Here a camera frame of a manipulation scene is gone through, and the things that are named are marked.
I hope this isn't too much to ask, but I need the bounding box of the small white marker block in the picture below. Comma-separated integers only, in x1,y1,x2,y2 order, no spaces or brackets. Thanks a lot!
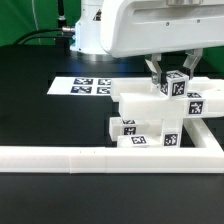
109,117,144,142

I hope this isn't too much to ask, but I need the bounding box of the white marker base sheet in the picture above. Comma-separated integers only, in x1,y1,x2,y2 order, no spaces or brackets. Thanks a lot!
47,77,111,96

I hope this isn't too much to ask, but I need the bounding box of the white U-shaped obstacle frame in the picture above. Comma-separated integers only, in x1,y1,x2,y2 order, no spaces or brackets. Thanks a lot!
0,119,224,174

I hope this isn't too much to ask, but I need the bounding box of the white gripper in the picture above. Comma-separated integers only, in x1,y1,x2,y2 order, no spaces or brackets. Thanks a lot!
100,0,224,87

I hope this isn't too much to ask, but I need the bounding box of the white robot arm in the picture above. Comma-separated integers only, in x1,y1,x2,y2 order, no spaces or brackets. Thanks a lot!
71,0,224,85

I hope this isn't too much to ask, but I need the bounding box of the black cable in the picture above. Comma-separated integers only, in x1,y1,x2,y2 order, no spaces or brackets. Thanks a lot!
13,29,64,46

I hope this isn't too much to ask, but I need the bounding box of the white chair back frame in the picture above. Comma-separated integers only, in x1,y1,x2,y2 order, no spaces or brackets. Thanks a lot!
110,77,224,120

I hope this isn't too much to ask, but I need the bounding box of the white chair seat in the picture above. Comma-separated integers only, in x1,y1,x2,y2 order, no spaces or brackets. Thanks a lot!
140,119,183,147

